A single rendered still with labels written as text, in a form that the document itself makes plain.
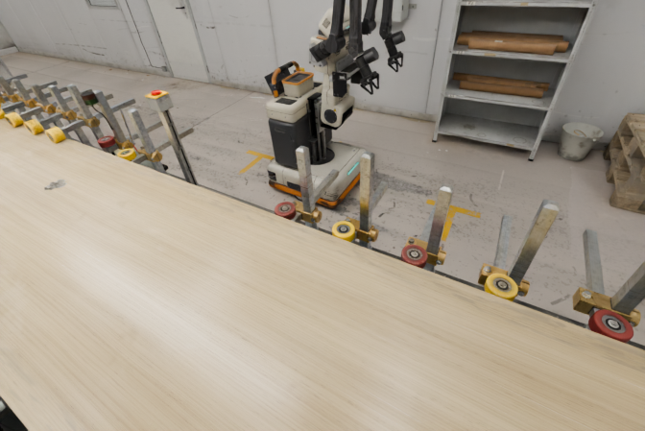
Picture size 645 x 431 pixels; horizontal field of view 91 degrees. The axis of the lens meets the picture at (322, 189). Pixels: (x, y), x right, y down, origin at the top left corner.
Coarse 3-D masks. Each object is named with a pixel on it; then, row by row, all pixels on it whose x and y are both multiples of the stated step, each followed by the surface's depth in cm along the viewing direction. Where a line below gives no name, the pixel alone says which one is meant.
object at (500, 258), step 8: (504, 216) 122; (504, 224) 118; (504, 232) 115; (504, 240) 112; (496, 248) 113; (504, 248) 110; (496, 256) 107; (504, 256) 107; (496, 264) 105; (504, 264) 104
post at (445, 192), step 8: (448, 184) 92; (440, 192) 92; (448, 192) 91; (440, 200) 94; (448, 200) 92; (440, 208) 95; (448, 208) 98; (440, 216) 97; (432, 224) 100; (440, 224) 99; (432, 232) 102; (440, 232) 101; (432, 240) 104; (440, 240) 103; (432, 248) 106; (432, 272) 113
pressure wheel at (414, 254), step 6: (408, 246) 102; (414, 246) 102; (402, 252) 100; (408, 252) 100; (414, 252) 99; (420, 252) 100; (426, 252) 100; (402, 258) 100; (408, 258) 98; (414, 258) 98; (420, 258) 98; (426, 258) 98; (414, 264) 97; (420, 264) 97
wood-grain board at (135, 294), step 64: (0, 128) 198; (0, 192) 142; (64, 192) 139; (128, 192) 136; (192, 192) 133; (0, 256) 111; (64, 256) 109; (128, 256) 107; (192, 256) 105; (256, 256) 104; (320, 256) 102; (384, 256) 100; (0, 320) 91; (64, 320) 90; (128, 320) 89; (192, 320) 87; (256, 320) 86; (320, 320) 85; (384, 320) 84; (448, 320) 83; (512, 320) 82; (0, 384) 77; (64, 384) 76; (128, 384) 75; (192, 384) 74; (256, 384) 74; (320, 384) 73; (384, 384) 72; (448, 384) 71; (512, 384) 70; (576, 384) 69; (640, 384) 69
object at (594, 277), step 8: (584, 232) 111; (592, 232) 108; (584, 240) 109; (592, 240) 106; (584, 248) 107; (592, 248) 103; (592, 256) 101; (592, 264) 99; (600, 264) 98; (592, 272) 96; (600, 272) 96; (592, 280) 94; (600, 280) 94; (592, 288) 92; (600, 288) 92; (592, 312) 88
